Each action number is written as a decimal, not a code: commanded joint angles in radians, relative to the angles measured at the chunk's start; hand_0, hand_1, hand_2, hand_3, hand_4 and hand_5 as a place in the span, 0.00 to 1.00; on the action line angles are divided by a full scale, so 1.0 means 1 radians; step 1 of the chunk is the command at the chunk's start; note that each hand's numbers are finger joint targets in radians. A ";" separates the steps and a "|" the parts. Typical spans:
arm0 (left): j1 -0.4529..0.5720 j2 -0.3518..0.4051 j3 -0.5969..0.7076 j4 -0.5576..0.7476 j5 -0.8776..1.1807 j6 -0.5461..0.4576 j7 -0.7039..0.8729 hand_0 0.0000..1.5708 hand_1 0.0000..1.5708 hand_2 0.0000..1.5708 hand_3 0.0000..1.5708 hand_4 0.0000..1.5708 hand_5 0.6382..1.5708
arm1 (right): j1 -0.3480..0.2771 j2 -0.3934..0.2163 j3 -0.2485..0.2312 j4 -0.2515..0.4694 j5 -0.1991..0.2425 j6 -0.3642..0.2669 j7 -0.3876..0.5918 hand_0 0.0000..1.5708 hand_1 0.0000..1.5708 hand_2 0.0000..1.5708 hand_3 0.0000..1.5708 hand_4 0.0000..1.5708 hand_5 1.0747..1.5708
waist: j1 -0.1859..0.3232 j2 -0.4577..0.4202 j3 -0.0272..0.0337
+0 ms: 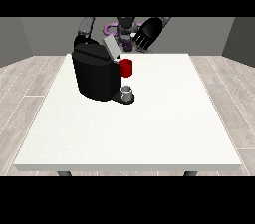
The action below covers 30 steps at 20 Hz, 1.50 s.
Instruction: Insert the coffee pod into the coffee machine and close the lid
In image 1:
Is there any black coffee machine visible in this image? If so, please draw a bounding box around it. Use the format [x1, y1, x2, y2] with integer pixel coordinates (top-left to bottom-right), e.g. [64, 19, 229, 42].
[71, 42, 136, 106]

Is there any pale grey machine lid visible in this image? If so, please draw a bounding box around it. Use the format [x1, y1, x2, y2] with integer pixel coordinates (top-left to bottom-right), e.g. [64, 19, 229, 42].
[102, 34, 123, 60]

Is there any red pod holder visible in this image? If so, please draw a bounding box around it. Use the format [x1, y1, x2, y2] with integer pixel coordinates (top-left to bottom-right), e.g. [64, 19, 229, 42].
[118, 58, 134, 79]

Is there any small grey cup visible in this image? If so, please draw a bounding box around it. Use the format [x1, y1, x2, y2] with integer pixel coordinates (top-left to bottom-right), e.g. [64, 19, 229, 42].
[120, 85, 134, 102]

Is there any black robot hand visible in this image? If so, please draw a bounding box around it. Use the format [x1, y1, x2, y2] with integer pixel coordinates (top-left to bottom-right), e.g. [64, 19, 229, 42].
[73, 34, 100, 47]
[131, 17, 164, 51]

